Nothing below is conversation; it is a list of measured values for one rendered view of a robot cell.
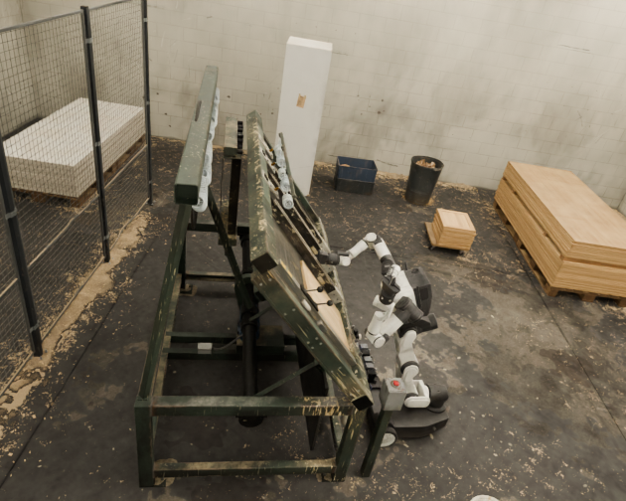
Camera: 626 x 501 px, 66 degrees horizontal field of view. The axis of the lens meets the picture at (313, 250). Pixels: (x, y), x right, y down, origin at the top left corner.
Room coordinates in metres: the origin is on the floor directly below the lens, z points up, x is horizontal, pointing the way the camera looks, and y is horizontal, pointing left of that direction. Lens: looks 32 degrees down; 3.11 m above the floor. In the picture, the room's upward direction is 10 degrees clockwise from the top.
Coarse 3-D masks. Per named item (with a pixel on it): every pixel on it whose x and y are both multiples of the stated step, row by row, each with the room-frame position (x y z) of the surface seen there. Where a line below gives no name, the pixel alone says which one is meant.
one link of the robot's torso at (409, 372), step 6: (396, 366) 2.74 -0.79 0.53; (408, 366) 2.61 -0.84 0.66; (414, 366) 2.61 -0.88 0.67; (396, 372) 2.73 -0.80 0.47; (408, 372) 2.59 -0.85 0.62; (414, 372) 2.60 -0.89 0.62; (402, 378) 2.60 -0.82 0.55; (408, 378) 2.60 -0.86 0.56; (408, 384) 2.64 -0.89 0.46; (408, 390) 2.66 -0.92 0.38; (414, 390) 2.67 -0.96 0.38; (408, 396) 2.64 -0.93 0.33; (414, 396) 2.65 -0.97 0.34
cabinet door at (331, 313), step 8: (304, 264) 2.70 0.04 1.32; (304, 272) 2.58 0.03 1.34; (304, 280) 2.49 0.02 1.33; (312, 280) 2.65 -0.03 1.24; (312, 288) 2.53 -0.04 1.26; (312, 296) 2.41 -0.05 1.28; (320, 296) 2.58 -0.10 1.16; (328, 296) 2.77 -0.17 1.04; (328, 312) 2.52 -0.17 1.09; (336, 312) 2.71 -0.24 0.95; (328, 320) 2.41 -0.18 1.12; (336, 320) 2.58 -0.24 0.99; (336, 328) 2.46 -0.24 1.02; (344, 336) 2.51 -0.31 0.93
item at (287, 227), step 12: (276, 192) 2.81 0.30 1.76; (276, 204) 2.78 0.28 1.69; (276, 216) 2.78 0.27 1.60; (288, 228) 2.80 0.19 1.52; (300, 240) 2.82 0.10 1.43; (300, 252) 2.82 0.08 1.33; (312, 252) 2.89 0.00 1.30; (312, 264) 2.84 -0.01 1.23; (324, 276) 2.87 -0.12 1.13; (324, 288) 2.87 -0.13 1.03; (336, 288) 2.91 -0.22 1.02; (336, 300) 2.89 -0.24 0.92
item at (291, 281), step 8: (280, 264) 2.16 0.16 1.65; (280, 272) 2.17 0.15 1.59; (288, 280) 2.18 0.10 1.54; (296, 280) 2.23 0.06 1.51; (296, 288) 2.19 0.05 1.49; (304, 296) 2.20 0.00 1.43; (312, 312) 2.21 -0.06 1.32; (320, 312) 2.27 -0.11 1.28; (328, 328) 2.24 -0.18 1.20; (328, 336) 2.24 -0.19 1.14; (336, 336) 2.26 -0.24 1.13; (336, 344) 2.25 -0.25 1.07; (344, 344) 2.31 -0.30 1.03; (344, 352) 2.27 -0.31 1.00; (352, 360) 2.28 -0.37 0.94
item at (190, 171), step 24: (216, 72) 3.78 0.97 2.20; (192, 120) 2.60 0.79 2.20; (192, 144) 2.26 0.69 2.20; (192, 168) 1.98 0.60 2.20; (192, 192) 1.88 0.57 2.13; (216, 216) 2.79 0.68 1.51; (168, 264) 1.83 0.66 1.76; (168, 288) 1.81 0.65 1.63; (240, 288) 2.84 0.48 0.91; (264, 312) 2.74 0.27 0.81; (144, 384) 1.79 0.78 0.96
